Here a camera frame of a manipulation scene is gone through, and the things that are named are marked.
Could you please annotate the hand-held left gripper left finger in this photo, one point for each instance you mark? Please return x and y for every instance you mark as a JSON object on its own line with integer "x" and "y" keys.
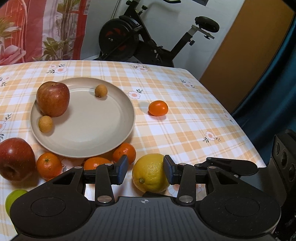
{"x": 122, "y": 170}

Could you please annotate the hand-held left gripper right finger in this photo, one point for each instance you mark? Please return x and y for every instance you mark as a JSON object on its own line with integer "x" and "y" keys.
{"x": 168, "y": 170}

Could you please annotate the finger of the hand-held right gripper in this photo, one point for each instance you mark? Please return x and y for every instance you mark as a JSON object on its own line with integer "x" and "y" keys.
{"x": 159, "y": 194}
{"x": 242, "y": 167}

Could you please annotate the yellow lemon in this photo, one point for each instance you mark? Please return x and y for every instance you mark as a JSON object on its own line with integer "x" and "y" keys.
{"x": 149, "y": 172}

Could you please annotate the orange tangerine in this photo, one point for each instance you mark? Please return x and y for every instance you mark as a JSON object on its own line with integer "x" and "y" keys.
{"x": 94, "y": 163}
{"x": 49, "y": 166}
{"x": 124, "y": 150}
{"x": 158, "y": 108}

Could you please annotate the beige round plate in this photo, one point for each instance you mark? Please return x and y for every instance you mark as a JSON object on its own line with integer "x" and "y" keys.
{"x": 92, "y": 120}

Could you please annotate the tan longan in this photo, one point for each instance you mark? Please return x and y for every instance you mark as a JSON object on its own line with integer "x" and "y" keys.
{"x": 100, "y": 91}
{"x": 45, "y": 124}

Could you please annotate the pale red apple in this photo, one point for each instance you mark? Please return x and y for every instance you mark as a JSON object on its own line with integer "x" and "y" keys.
{"x": 53, "y": 99}

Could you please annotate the green apple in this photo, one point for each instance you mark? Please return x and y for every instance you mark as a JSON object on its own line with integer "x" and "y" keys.
{"x": 13, "y": 199}

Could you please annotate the orange checked floral tablecloth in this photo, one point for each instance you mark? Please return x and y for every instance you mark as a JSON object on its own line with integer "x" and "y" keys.
{"x": 185, "y": 139}

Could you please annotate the teal curtain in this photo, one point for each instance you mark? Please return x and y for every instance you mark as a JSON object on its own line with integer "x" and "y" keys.
{"x": 277, "y": 104}

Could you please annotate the dark red apple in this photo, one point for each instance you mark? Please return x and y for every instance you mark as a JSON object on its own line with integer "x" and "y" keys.
{"x": 16, "y": 157}

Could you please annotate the orange wooden door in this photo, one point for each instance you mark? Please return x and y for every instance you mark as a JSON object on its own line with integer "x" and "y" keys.
{"x": 242, "y": 58}

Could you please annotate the black exercise bike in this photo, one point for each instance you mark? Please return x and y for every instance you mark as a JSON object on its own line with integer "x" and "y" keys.
{"x": 120, "y": 34}

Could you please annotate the white plant print cloth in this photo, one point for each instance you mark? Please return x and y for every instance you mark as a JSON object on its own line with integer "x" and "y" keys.
{"x": 57, "y": 34}

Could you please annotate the dark window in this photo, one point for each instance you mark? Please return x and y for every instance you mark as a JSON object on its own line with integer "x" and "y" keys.
{"x": 201, "y": 2}

